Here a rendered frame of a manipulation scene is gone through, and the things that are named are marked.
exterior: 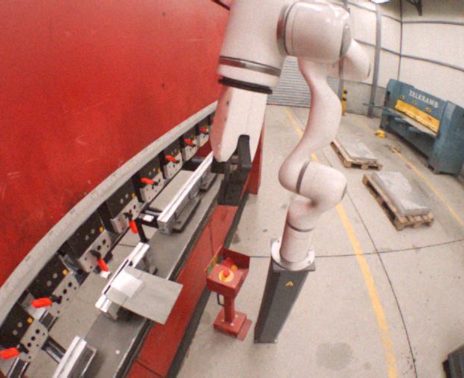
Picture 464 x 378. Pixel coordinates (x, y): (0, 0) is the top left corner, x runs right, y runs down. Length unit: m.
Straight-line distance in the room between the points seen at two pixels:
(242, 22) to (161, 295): 0.83
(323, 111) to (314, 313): 1.66
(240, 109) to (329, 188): 0.48
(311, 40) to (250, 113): 0.11
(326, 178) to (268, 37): 0.51
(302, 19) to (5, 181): 0.59
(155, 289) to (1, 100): 0.78
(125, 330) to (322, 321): 1.50
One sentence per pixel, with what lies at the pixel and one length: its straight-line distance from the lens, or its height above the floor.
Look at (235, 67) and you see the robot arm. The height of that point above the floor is 1.72.
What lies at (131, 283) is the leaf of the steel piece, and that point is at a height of 1.00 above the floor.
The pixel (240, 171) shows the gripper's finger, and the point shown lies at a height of 1.61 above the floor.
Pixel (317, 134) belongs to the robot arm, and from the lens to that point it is 0.68.
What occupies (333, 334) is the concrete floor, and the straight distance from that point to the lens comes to 1.99.
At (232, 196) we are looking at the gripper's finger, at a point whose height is 1.56.
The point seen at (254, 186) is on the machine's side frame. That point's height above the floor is 0.13.
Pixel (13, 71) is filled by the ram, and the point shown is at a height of 1.81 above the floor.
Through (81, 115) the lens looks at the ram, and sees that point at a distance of 0.68.
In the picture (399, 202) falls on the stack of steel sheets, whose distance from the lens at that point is 3.28.
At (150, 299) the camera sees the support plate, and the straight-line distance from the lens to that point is 0.88.
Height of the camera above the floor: 1.74
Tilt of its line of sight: 34 degrees down
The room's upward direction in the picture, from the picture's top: straight up
